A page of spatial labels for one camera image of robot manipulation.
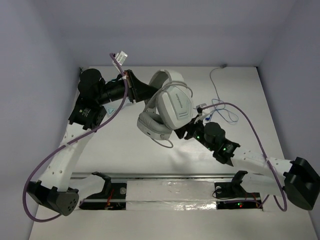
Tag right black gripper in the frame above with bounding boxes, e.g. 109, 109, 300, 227
172, 115, 215, 152

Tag white over-ear headphones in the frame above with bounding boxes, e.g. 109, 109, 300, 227
137, 69, 194, 141

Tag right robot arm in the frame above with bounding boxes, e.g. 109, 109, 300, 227
174, 121, 320, 211

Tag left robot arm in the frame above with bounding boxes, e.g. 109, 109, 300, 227
22, 68, 159, 217

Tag teal cat-ear headphones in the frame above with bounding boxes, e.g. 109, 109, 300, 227
103, 99, 131, 118

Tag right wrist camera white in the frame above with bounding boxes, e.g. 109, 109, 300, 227
194, 103, 210, 123

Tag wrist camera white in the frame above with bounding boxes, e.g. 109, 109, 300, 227
194, 103, 210, 123
111, 51, 128, 73

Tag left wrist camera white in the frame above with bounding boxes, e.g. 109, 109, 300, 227
111, 51, 128, 73

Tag blue earbuds with cable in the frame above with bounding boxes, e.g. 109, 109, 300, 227
205, 104, 239, 125

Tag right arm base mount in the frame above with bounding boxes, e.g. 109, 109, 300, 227
212, 170, 263, 210

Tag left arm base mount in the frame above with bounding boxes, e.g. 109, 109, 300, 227
78, 171, 127, 211

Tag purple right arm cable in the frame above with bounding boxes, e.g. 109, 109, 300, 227
199, 102, 287, 212

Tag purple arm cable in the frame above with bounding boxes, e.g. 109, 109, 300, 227
22, 52, 128, 223
199, 102, 287, 212

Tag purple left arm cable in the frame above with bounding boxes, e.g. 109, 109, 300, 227
22, 52, 128, 223

